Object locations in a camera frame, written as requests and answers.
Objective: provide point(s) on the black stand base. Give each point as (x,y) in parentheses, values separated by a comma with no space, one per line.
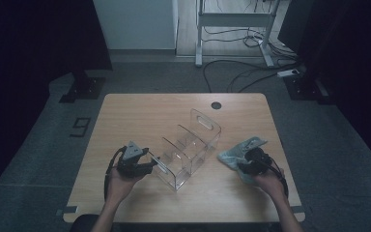
(85,88)
(302,88)

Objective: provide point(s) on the white power strip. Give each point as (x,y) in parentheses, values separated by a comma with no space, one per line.
(288,73)

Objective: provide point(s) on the light blue cloth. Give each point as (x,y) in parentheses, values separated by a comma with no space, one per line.
(230,158)

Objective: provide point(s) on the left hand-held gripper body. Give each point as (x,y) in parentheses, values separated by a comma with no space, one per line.
(130,161)

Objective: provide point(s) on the clear plastic organizer box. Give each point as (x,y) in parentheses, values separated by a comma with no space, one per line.
(190,151)

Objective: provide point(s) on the person's left hand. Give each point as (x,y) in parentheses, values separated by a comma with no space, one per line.
(119,190)

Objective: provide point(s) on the black upright panel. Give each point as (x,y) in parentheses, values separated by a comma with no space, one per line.
(294,22)

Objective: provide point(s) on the white metal desk frame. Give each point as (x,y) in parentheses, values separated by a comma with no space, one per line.
(235,19)

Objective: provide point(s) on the person's right hand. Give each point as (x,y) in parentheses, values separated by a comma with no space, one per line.
(272,185)

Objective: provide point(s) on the grey tape piece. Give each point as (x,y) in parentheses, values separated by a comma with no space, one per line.
(67,210)
(298,209)

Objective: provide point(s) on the black curtain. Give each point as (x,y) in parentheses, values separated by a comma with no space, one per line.
(360,64)
(29,64)

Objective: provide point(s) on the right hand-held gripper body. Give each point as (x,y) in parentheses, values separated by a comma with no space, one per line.
(261,161)

